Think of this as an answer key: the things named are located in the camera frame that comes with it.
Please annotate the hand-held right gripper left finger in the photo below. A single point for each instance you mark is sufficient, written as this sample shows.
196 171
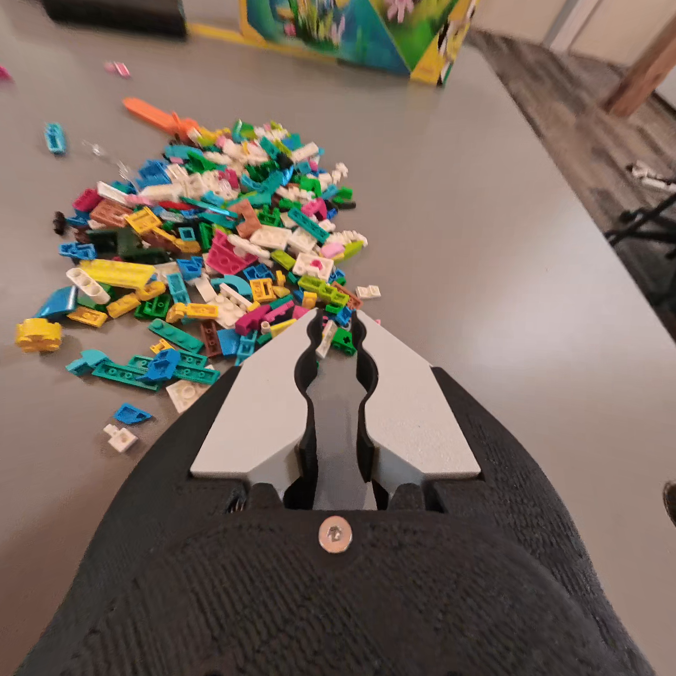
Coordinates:
253 417

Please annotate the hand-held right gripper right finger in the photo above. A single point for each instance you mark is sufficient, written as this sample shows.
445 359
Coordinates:
417 417

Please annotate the pile of coloured toy bricks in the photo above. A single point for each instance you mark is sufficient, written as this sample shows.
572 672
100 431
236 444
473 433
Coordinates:
211 237

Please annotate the small pink brick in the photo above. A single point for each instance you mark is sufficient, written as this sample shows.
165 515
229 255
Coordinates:
117 69

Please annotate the grey desk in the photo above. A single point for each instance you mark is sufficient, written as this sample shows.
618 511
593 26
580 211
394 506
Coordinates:
475 264

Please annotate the black office chair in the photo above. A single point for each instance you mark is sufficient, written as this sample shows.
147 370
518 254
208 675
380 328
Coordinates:
649 227

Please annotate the orange brick separator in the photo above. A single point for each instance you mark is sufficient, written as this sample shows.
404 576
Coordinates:
158 116

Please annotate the white power strip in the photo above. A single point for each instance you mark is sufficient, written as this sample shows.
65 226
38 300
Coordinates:
652 178

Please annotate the teal long brick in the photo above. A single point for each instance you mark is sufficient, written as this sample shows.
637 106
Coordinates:
55 138

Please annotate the yellow toy brick box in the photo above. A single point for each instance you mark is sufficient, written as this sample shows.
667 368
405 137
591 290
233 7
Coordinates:
343 26

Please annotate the white door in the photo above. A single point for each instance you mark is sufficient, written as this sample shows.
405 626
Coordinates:
618 26
507 13

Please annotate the wooden post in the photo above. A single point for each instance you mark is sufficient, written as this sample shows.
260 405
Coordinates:
644 74

